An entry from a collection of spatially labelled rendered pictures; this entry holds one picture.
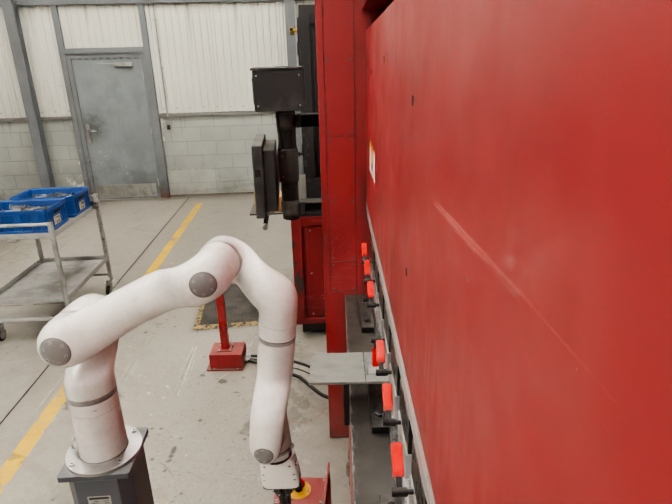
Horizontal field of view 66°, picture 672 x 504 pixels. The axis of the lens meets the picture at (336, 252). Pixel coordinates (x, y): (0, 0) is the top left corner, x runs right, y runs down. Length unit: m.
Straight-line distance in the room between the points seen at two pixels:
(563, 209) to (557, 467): 0.16
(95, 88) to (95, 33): 0.76
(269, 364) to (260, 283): 0.20
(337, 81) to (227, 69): 6.09
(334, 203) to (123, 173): 6.69
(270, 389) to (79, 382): 0.46
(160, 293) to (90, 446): 0.48
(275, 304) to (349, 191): 1.32
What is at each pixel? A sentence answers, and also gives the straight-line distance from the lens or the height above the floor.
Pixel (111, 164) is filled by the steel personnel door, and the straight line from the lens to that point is 8.92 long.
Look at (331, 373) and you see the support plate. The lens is 1.76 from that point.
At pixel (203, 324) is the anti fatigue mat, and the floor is 0.02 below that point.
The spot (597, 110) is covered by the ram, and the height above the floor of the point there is 1.93.
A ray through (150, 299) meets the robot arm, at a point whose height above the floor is 1.47.
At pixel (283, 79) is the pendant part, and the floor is 1.89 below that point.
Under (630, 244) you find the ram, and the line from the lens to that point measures 0.27.
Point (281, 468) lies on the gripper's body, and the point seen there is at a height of 0.97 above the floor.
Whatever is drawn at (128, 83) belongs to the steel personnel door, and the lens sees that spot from 8.66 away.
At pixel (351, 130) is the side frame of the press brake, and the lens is 2.38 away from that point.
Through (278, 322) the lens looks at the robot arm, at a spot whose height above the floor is 1.41.
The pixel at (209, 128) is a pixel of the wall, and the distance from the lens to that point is 8.49.
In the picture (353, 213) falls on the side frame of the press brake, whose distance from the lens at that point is 2.46.
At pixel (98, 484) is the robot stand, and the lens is 1.57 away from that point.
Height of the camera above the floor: 1.96
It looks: 20 degrees down
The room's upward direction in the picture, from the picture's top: 1 degrees counter-clockwise
